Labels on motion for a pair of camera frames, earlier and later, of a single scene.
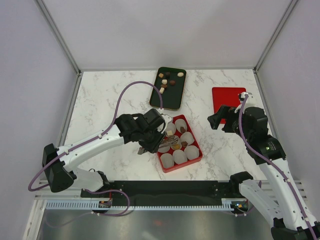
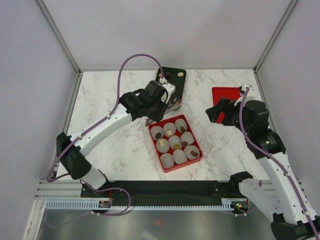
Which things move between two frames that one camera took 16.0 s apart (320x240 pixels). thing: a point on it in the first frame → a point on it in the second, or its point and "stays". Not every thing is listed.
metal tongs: x=168 y=142 → x=174 y=105
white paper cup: x=187 y=137 stays
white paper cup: x=167 y=160 stays
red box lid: x=229 y=96 stays
